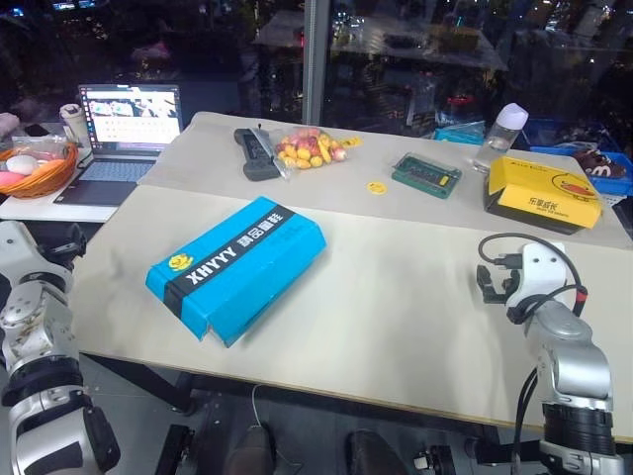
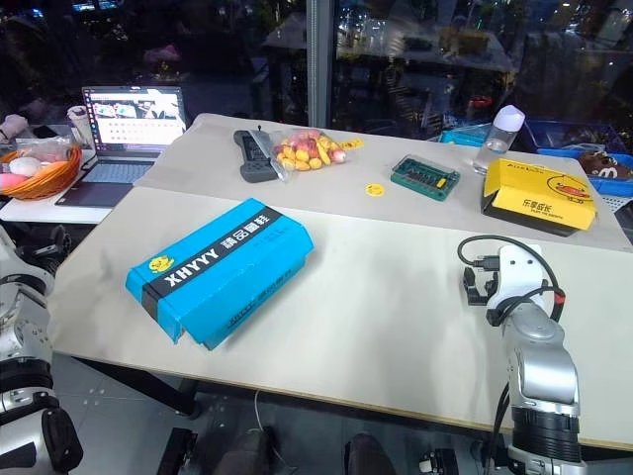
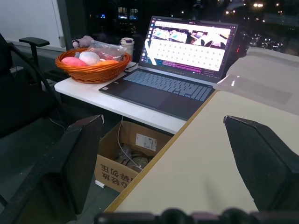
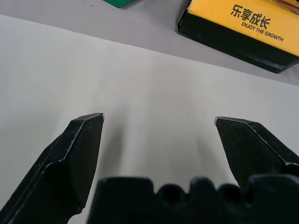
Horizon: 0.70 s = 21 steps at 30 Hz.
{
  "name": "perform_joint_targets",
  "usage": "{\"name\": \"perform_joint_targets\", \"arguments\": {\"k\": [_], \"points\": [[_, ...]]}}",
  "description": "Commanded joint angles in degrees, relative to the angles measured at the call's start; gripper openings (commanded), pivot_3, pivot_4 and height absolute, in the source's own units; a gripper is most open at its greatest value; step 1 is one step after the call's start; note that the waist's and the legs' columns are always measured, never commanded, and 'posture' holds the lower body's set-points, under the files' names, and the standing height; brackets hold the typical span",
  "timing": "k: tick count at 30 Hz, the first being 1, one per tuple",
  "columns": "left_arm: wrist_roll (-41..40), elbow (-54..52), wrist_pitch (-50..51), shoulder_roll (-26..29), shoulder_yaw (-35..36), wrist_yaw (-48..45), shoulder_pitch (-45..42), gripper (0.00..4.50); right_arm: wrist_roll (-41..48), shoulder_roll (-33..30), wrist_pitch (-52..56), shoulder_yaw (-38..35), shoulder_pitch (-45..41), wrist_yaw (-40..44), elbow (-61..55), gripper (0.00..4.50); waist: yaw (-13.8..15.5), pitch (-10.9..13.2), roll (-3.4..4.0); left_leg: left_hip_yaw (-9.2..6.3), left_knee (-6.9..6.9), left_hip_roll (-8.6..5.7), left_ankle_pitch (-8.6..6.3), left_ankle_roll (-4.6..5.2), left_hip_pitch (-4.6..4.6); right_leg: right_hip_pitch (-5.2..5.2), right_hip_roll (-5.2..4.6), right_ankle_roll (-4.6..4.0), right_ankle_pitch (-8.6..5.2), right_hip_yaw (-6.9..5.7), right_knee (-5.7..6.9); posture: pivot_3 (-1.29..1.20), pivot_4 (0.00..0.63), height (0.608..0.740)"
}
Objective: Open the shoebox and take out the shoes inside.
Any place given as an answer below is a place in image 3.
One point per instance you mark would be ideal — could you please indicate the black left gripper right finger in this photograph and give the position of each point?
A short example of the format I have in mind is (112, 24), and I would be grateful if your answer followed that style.
(261, 161)

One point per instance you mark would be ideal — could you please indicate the open grey laptop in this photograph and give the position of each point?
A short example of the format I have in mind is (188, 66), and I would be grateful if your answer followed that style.
(174, 67)

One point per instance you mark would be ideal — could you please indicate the orange plush toy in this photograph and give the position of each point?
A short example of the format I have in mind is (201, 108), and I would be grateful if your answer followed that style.
(107, 62)

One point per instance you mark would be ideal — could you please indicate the pink plush toy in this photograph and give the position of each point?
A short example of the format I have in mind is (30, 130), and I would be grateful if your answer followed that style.
(73, 61)

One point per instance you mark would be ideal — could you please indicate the grey plush toy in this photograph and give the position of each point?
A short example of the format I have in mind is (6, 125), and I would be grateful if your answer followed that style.
(82, 42)

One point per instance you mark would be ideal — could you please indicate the white plush toy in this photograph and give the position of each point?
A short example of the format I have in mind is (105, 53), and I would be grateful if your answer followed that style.
(89, 58)

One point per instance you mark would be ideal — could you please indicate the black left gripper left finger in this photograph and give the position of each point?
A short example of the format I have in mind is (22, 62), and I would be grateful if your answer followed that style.
(63, 163)

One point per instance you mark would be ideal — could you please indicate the black office chair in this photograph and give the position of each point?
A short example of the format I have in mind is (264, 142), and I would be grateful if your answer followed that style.
(21, 86)

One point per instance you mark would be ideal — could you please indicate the brown cardboard box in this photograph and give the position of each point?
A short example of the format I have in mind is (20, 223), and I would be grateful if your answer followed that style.
(127, 151)

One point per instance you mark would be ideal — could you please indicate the white lidded cup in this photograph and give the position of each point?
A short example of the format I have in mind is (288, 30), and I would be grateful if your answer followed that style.
(127, 46)

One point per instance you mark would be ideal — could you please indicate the white side table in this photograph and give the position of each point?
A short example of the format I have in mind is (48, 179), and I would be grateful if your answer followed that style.
(121, 102)

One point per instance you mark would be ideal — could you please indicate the clear plastic bag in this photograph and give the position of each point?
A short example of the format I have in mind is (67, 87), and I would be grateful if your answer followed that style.
(106, 50)

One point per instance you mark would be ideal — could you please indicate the orange wicker basket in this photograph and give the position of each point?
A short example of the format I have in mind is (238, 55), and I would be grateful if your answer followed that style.
(93, 68)

